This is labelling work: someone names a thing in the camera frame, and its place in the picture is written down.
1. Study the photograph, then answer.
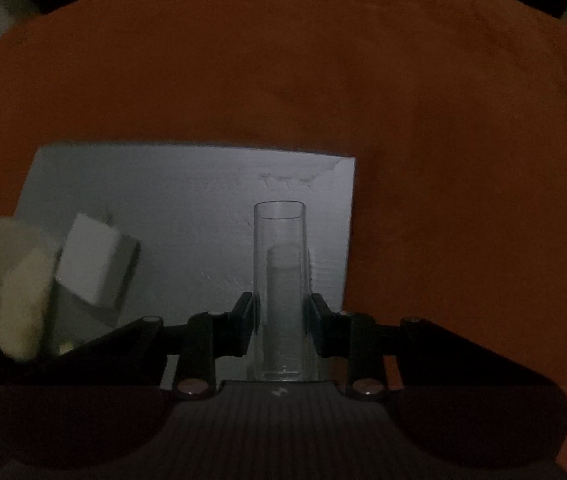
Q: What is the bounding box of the cream sponge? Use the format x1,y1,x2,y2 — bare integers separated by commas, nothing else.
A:
0,216,60,362

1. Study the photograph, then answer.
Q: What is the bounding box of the white cube adapter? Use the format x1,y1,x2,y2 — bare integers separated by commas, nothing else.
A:
55,212,142,310

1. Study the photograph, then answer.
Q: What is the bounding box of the white desktop board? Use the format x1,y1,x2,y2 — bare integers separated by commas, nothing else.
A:
14,143,357,385

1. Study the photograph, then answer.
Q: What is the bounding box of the clear glass tube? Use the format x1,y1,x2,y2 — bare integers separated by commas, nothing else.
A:
253,201,310,382

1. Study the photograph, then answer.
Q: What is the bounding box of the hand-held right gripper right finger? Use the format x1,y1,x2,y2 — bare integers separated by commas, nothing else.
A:
303,292,559,402

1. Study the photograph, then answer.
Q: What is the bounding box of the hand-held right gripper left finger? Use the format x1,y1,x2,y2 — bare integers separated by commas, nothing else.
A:
64,291,260,402

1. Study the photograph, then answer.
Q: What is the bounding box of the orange blanket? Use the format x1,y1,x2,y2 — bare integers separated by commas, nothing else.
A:
0,0,567,387

